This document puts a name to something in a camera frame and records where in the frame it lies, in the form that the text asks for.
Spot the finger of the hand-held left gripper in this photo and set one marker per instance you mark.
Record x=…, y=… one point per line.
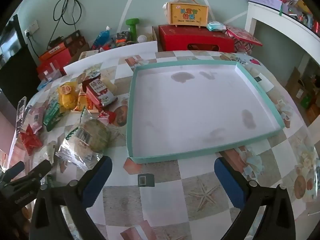
x=37, y=171
x=15, y=168

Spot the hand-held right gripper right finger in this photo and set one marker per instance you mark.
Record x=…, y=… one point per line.
x=228, y=182

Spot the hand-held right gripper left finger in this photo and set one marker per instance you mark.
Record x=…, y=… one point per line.
x=98, y=180

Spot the red crinkly snack packet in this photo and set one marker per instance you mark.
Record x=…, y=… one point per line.
x=30, y=141

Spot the round rice cake packet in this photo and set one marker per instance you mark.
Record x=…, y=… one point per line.
x=92, y=136

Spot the green snack packet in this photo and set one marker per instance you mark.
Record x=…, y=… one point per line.
x=51, y=115

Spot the small red snack packet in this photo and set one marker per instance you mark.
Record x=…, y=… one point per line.
x=107, y=116

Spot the yellow cake packet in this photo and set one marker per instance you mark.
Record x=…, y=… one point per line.
x=67, y=98

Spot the orange and white bread packet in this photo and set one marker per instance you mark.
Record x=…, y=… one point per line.
x=83, y=102

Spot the teal-edged white cardboard tray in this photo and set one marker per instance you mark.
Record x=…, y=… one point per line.
x=190, y=110

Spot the red and white snack packet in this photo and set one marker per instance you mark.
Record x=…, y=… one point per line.
x=98, y=92

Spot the checkered printed tablecloth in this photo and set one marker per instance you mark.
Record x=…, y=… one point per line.
x=175, y=180

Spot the blue and white box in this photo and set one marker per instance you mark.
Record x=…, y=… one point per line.
x=43, y=85

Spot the clear plastic box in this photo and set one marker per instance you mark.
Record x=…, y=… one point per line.
x=50, y=73

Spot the orange carton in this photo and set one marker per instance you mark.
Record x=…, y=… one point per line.
x=314, y=112

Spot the green carton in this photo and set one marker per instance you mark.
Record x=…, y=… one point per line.
x=306, y=101

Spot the large red gift box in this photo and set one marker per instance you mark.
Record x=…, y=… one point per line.
x=60, y=61

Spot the brown cardboard box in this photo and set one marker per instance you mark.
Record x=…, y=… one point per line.
x=293, y=82

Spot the orange flat box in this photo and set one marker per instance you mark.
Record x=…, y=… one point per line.
x=53, y=51

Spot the illustrated card box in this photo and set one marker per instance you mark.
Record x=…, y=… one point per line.
x=86, y=54

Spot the black appliance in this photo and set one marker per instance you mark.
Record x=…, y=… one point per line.
x=11, y=42

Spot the black power adapter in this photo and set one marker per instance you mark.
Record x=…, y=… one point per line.
x=56, y=42

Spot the orange red cartons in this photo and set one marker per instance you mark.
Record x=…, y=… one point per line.
x=75, y=41

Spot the pile of colourful toys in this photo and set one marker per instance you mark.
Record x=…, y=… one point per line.
x=121, y=40

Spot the blue plastic bottle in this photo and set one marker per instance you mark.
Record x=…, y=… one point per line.
x=102, y=37

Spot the white round ball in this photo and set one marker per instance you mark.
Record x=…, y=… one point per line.
x=141, y=39

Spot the red cardboard box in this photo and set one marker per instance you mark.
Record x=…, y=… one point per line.
x=195, y=38

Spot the pink patterned box lid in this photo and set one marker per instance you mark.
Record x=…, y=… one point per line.
x=241, y=33

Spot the green dumbbell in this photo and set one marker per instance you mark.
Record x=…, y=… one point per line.
x=131, y=27

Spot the wet wipes pack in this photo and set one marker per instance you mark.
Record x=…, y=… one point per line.
x=216, y=26

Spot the white shelf unit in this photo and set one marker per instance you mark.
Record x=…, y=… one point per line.
x=275, y=13

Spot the colourful toy clutter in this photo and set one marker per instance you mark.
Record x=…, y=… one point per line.
x=297, y=7

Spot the white wall socket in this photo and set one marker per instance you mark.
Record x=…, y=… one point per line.
x=31, y=28

